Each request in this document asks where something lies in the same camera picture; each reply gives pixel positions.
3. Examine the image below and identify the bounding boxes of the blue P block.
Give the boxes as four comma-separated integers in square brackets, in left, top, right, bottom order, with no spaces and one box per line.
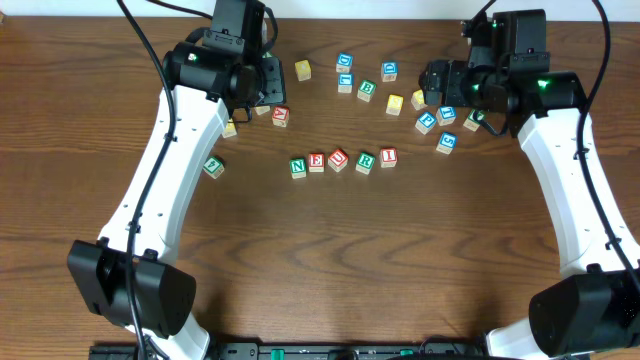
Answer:
[415,111,437,135]

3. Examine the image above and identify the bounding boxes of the green N block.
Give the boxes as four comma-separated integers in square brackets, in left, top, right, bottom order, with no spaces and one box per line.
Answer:
[289,158,307,179]

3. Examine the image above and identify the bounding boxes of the red E block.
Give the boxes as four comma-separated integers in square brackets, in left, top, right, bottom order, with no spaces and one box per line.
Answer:
[308,153,325,173]

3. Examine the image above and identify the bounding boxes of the red I block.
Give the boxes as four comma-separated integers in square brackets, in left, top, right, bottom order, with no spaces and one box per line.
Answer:
[380,147,398,168]

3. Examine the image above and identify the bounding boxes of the red U block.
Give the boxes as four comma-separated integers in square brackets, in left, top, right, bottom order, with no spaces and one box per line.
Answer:
[327,148,348,172]

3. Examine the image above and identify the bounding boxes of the green R block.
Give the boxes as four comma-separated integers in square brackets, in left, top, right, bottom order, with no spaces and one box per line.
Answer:
[356,152,376,175]

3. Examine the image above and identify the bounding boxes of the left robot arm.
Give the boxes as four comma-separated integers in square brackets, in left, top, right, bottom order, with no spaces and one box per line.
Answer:
[67,0,286,359]

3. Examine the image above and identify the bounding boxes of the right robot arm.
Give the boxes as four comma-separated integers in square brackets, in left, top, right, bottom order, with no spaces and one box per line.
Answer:
[419,8,639,359]

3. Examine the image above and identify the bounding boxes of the red A block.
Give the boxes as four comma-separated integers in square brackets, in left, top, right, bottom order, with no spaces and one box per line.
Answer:
[272,106,290,127]

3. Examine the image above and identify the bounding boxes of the yellow block beside R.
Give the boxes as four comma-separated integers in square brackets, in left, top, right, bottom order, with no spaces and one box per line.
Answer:
[254,106,271,116]

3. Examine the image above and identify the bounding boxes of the yellow O block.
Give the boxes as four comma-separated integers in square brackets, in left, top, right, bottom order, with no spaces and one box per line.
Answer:
[294,60,312,82]

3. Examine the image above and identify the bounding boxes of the blue E block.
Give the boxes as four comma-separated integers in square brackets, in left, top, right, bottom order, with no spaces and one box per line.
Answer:
[436,106,457,126]

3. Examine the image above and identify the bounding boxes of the blue D block right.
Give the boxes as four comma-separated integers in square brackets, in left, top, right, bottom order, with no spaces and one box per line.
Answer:
[381,61,398,82]

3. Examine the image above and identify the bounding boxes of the blue d block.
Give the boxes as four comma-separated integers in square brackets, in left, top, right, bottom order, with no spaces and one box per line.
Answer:
[381,61,398,82]
[336,53,353,73]

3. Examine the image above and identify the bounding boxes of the green J block right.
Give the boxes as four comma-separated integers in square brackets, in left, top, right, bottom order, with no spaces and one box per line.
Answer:
[463,109,485,132]

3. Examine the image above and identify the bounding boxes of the blue S block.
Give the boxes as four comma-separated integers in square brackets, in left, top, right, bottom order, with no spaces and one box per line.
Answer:
[436,132,457,154]

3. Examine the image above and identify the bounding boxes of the green B block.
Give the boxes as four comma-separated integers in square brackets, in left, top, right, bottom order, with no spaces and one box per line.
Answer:
[357,80,377,102]

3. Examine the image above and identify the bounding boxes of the blue L block centre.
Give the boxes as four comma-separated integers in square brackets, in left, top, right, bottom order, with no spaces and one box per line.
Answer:
[338,73,354,93]

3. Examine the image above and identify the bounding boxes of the blue D block upper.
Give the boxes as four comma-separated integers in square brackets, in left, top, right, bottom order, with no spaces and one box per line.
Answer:
[336,53,353,73]

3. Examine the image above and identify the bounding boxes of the green 4 block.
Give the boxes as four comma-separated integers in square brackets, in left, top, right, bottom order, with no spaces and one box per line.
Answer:
[203,156,225,179]

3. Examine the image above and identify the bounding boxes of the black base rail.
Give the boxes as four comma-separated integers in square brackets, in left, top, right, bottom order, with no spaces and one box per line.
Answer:
[88,340,491,360]

